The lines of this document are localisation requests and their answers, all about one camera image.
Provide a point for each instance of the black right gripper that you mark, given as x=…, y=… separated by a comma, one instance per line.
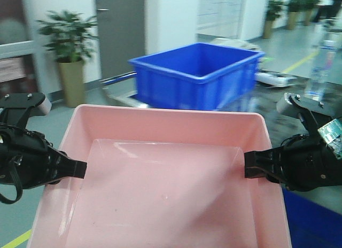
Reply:
x=309, y=164

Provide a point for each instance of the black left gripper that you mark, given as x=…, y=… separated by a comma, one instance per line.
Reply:
x=30, y=150

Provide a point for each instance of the pink plastic bin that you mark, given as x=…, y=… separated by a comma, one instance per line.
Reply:
x=162, y=178

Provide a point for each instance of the green circuit board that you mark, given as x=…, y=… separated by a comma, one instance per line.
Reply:
x=331, y=134

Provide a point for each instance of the clear water bottle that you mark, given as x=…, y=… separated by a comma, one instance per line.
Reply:
x=322, y=64

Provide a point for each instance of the large blue plastic crate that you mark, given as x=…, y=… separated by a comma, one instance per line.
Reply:
x=199, y=76

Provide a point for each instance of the potted plant tan pot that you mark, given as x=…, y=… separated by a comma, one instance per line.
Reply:
x=71, y=41

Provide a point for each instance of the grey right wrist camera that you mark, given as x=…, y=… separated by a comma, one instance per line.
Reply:
x=36, y=103

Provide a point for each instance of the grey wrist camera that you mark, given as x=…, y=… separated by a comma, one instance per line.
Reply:
x=36, y=103
x=292, y=105

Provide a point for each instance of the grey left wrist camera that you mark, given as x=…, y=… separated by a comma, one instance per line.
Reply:
x=292, y=105

